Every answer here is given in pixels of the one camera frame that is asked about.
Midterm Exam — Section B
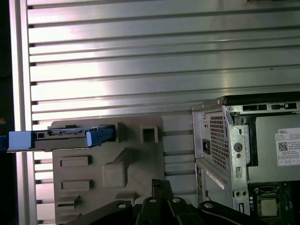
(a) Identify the green motherboard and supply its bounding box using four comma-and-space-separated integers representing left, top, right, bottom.
247, 181, 300, 225

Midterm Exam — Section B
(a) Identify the silver CPU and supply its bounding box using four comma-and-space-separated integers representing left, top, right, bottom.
259, 198, 281, 217

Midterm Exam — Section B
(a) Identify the black open PC case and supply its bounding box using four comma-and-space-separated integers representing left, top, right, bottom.
191, 95, 300, 225

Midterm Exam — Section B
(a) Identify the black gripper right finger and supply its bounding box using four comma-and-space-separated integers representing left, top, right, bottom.
162, 180, 253, 225

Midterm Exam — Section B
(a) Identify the grey parts rack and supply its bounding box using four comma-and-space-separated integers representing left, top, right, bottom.
52, 116, 165, 225

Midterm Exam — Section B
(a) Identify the hard disk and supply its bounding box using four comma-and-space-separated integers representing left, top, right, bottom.
0, 124, 116, 153

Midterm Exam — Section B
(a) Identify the grey power supply unit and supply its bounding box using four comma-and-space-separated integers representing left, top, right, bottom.
201, 112, 300, 184

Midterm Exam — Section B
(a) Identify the CPU socket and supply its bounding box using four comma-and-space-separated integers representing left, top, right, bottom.
254, 186, 285, 220

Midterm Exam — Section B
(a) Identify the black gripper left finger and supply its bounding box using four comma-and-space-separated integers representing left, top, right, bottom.
71, 179, 164, 225

